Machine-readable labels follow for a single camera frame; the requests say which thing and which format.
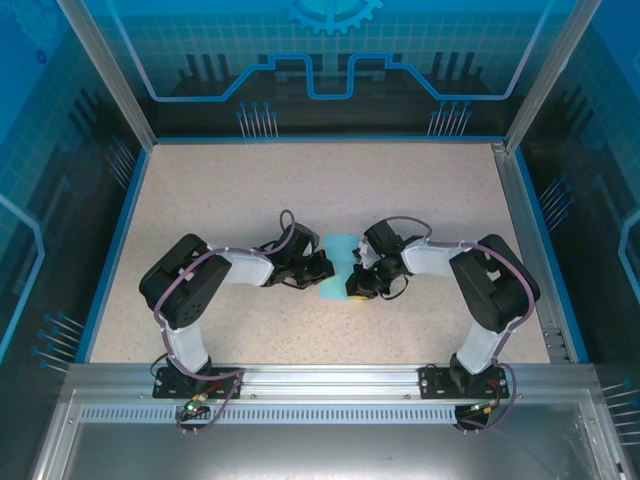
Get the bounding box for light blue cloth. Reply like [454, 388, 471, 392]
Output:
[317, 232, 362, 302]

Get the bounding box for grey sheet metal cover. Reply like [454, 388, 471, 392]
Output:
[29, 388, 639, 480]

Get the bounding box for blue table edge strip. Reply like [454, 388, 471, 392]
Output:
[513, 147, 593, 365]
[151, 133, 505, 147]
[73, 147, 151, 365]

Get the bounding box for blue printed side panel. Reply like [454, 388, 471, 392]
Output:
[0, 0, 151, 480]
[517, 0, 640, 480]

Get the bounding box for blue gear print panel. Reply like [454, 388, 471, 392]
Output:
[79, 0, 586, 139]

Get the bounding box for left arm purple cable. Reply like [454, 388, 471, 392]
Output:
[152, 208, 297, 437]

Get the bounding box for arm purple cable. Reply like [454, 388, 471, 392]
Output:
[152, 208, 297, 437]
[382, 214, 544, 435]

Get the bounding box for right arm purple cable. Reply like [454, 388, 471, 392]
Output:
[382, 214, 544, 435]

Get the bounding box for aluminium mounting rail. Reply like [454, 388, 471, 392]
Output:
[63, 360, 600, 401]

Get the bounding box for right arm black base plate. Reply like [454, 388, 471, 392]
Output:
[417, 364, 506, 401]

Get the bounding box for slotted metal cable duct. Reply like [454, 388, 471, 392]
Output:
[75, 404, 587, 426]

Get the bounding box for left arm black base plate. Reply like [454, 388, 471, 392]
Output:
[153, 366, 245, 401]

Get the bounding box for aluminium side rail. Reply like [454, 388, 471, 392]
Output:
[489, 141, 574, 365]

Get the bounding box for aluminium frame post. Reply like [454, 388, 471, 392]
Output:
[502, 0, 604, 154]
[55, 0, 159, 151]

